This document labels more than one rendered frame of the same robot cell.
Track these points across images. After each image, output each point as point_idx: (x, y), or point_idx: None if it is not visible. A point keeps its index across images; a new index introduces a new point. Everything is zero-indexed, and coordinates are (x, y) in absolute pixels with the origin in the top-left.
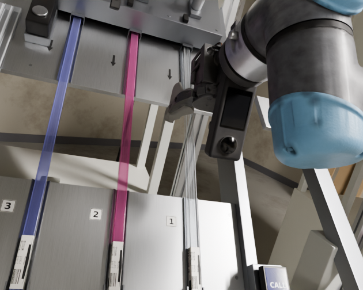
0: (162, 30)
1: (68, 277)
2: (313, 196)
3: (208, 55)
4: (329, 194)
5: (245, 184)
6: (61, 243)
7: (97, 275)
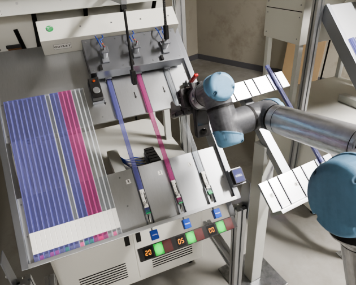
0: (152, 67)
1: (160, 198)
2: None
3: (183, 94)
4: None
5: None
6: (152, 188)
7: (170, 194)
